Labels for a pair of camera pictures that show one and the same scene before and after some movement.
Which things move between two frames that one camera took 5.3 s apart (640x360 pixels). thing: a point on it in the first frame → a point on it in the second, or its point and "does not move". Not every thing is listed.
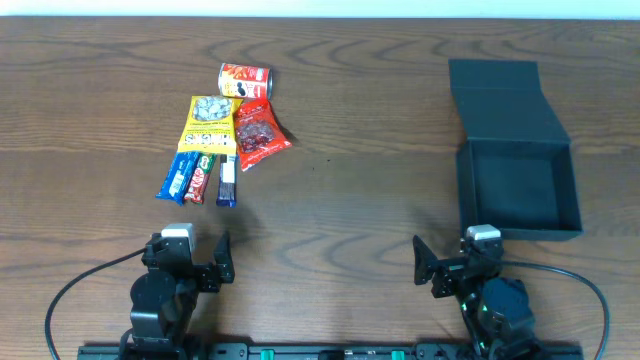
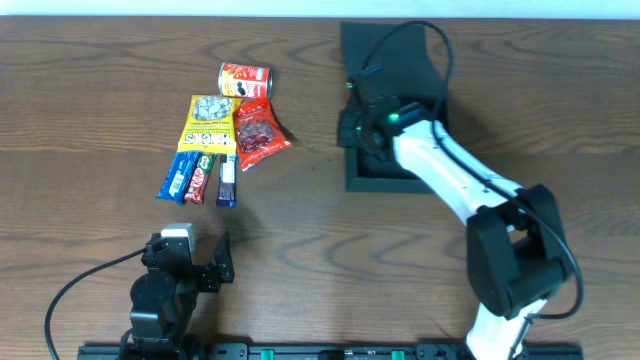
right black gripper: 451,273 → 357,125
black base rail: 323,352 does not move
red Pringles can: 246,81 does not move
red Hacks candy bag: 260,133 does not move
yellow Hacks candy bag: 209,126 does not move
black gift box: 515,157 → 410,72
